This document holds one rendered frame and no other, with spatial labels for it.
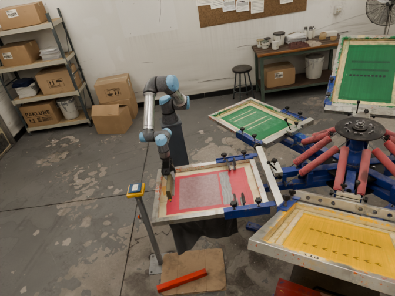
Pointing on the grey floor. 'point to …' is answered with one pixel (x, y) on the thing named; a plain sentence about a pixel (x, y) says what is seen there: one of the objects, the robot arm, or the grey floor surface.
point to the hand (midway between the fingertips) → (170, 179)
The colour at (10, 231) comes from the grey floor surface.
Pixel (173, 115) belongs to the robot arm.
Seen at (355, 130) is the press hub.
